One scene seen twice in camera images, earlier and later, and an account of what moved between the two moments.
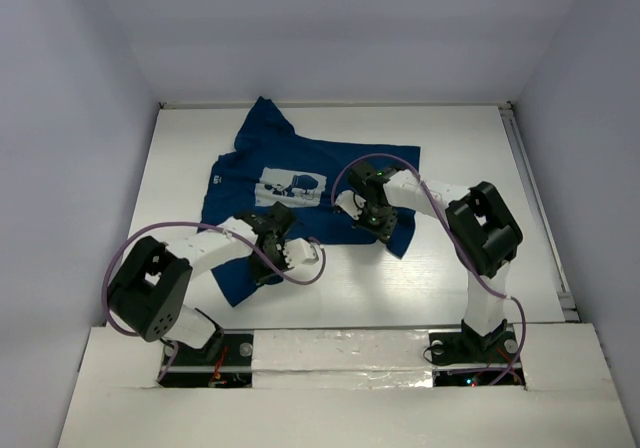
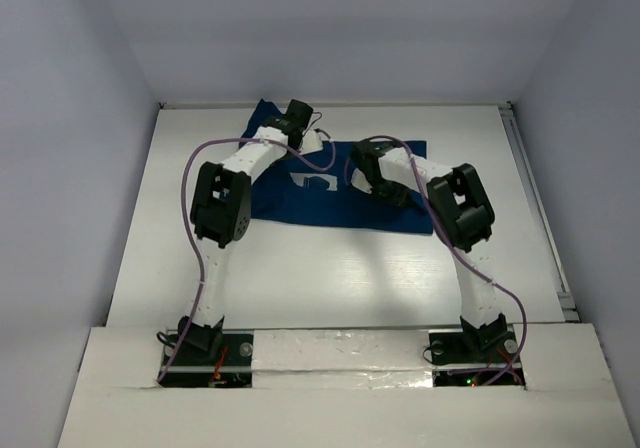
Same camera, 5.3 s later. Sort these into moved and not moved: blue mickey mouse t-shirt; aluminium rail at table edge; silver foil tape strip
Moved: blue mickey mouse t-shirt
Not moved: aluminium rail at table edge; silver foil tape strip
